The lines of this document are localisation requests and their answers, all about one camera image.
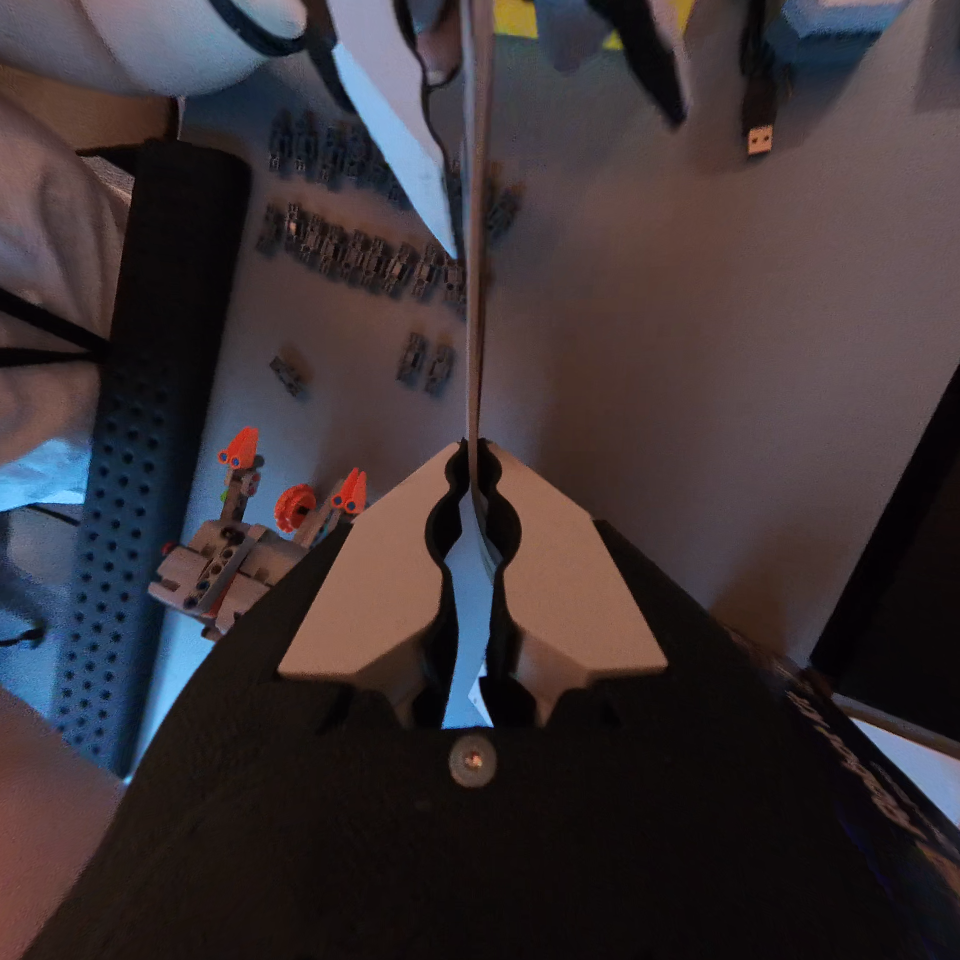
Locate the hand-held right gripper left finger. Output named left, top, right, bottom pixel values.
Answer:
left=277, top=440, right=471, bottom=726

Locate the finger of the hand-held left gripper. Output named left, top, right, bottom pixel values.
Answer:
left=328, top=0, right=464, bottom=261
left=555, top=0, right=693, bottom=127

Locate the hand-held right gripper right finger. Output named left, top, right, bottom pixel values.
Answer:
left=478, top=438, right=670, bottom=726

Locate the white instruction booklet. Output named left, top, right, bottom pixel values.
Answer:
left=441, top=0, right=505, bottom=730

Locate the row of grey brick connectors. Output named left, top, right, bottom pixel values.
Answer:
left=257, top=201, right=471, bottom=318
left=268, top=108, right=415, bottom=205

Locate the brown cardboard box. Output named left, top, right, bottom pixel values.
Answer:
left=0, top=66, right=183, bottom=153

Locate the yellow box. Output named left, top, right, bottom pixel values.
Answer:
left=493, top=0, right=625, bottom=51

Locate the grey orange brick model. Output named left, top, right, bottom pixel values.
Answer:
left=147, top=426, right=370, bottom=642

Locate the blue-grey box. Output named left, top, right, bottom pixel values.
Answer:
left=780, top=0, right=905, bottom=40

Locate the grey brick connector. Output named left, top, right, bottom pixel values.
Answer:
left=424, top=341, right=460, bottom=399
left=396, top=330, right=430, bottom=389
left=267, top=354, right=311, bottom=401

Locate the black perforated bar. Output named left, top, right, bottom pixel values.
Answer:
left=48, top=141, right=254, bottom=779

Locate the black monitor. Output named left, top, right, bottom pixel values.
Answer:
left=808, top=366, right=960, bottom=745

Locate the blue printed box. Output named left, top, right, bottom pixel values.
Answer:
left=780, top=660, right=960, bottom=960

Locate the black USB cable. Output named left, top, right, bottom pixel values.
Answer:
left=738, top=0, right=785, bottom=160

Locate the black strap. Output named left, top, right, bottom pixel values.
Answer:
left=0, top=287, right=111, bottom=370

